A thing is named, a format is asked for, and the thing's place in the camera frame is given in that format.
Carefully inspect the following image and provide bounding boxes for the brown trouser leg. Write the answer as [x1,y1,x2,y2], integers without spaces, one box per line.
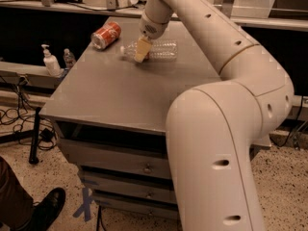
[0,157,34,231]

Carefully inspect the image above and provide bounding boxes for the grey drawer cabinet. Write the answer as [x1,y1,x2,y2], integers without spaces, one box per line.
[42,18,220,221]

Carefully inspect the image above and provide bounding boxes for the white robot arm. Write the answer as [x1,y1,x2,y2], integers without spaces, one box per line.
[136,0,294,231]

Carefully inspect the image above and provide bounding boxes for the small clear bottle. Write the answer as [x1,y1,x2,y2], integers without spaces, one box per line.
[64,48,76,69]

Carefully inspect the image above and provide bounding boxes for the clear plastic water bottle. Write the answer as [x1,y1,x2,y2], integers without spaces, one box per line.
[120,39,178,62]

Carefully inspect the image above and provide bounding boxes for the black shoe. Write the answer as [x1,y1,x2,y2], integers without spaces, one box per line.
[27,188,65,231]

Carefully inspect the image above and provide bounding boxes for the black stand pole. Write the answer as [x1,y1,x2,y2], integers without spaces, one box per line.
[29,107,40,165]

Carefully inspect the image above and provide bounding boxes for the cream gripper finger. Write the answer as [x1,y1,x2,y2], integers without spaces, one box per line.
[134,37,152,63]

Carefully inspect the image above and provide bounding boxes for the red soda can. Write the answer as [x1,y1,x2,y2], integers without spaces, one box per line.
[90,21,121,50]

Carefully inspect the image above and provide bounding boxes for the white pump dispenser bottle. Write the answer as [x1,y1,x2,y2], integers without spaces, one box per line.
[41,44,61,77]

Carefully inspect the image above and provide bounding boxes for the blue tape cross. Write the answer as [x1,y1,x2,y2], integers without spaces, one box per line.
[72,188,93,222]

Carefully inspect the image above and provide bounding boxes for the black floor cables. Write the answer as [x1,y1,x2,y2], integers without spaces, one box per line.
[0,75,58,152]

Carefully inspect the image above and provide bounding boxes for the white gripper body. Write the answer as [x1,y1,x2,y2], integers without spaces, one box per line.
[139,12,168,39]

